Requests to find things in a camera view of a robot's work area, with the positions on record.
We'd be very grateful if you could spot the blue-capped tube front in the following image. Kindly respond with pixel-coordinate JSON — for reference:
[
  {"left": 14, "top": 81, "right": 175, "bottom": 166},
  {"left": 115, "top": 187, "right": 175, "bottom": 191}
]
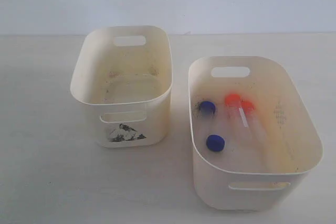
[{"left": 206, "top": 134, "right": 225, "bottom": 152}]

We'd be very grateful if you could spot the blue-capped tube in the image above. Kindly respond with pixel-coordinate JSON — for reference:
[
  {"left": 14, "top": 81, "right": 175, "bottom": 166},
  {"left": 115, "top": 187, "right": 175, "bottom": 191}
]
[
  {"left": 198, "top": 101, "right": 216, "bottom": 116},
  {"left": 206, "top": 134, "right": 225, "bottom": 152}
]

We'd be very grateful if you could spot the orange-capped tube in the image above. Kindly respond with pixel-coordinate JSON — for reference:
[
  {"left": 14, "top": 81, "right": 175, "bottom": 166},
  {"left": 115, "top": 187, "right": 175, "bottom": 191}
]
[
  {"left": 224, "top": 93, "right": 252, "bottom": 143},
  {"left": 241, "top": 100, "right": 271, "bottom": 164}
]

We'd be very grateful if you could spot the blue-capped tube back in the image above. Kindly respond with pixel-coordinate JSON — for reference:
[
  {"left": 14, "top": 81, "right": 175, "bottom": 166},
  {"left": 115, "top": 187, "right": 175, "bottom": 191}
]
[{"left": 198, "top": 101, "right": 216, "bottom": 116}]

